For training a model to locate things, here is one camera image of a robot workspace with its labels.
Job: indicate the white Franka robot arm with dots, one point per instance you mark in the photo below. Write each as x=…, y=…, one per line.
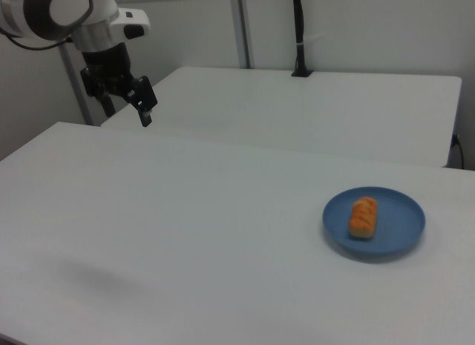
x=92, y=11

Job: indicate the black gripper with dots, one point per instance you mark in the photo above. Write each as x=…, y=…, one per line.
x=107, y=68

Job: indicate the grey metal frame post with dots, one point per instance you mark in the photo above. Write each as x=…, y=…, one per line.
x=242, y=26
x=76, y=89

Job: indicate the black camera stand with white tie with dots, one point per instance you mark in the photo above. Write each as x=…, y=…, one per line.
x=299, y=29

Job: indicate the orange toy bread loaf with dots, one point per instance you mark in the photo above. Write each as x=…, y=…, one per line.
x=363, y=217

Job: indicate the blue round plate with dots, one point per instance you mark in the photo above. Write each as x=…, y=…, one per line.
x=393, y=226

